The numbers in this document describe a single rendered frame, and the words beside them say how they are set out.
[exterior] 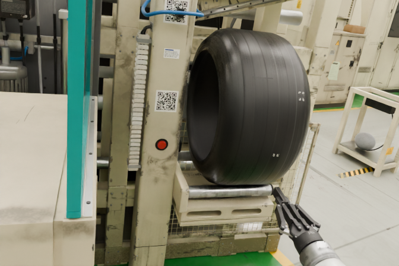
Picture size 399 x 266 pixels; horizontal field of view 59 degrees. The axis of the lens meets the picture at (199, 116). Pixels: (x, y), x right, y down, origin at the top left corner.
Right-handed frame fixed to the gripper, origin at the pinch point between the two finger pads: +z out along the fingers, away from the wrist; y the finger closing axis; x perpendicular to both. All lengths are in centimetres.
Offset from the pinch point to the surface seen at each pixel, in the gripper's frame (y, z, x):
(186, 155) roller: 18, 46, 17
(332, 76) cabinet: -309, 382, 100
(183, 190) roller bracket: 26.4, 15.0, 9.2
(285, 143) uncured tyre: -1.9, 8.9, -14.1
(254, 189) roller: -2.0, 18.7, 12.5
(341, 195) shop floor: -163, 131, 121
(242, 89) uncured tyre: 14.0, 15.7, -28.9
